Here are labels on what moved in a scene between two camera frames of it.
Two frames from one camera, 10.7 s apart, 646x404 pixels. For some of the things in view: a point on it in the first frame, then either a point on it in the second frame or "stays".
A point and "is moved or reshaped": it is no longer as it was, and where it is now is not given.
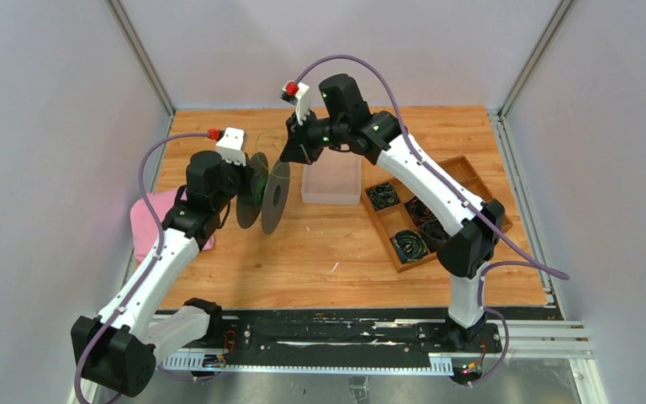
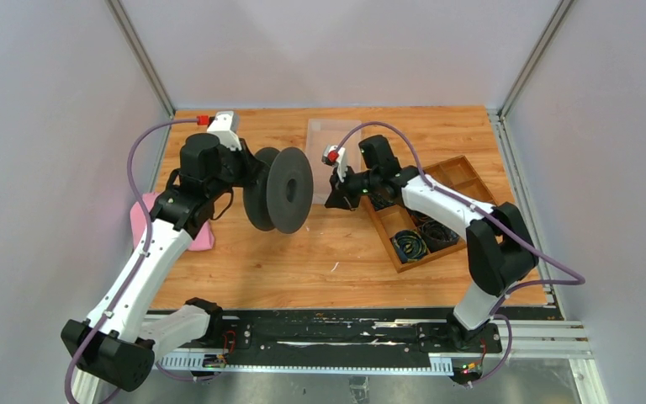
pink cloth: x=145 y=226 stays
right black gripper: x=298 y=149 to x=341 y=196
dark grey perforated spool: x=267 y=198 is moved or reshaped
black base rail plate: x=325 y=340 stays
